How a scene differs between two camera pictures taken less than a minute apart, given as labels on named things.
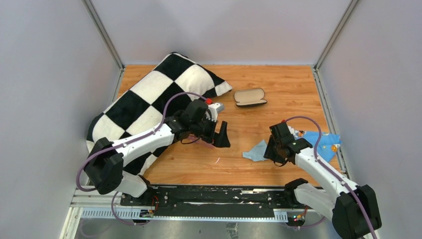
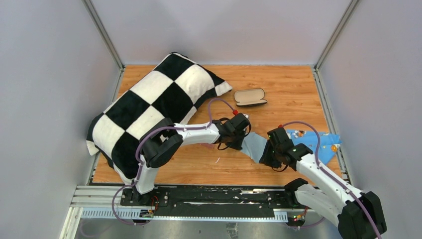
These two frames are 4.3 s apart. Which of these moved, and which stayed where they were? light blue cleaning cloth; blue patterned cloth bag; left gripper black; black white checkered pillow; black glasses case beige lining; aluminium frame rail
Moved: left gripper black; light blue cleaning cloth
Stayed: black white checkered pillow; aluminium frame rail; blue patterned cloth bag; black glasses case beige lining
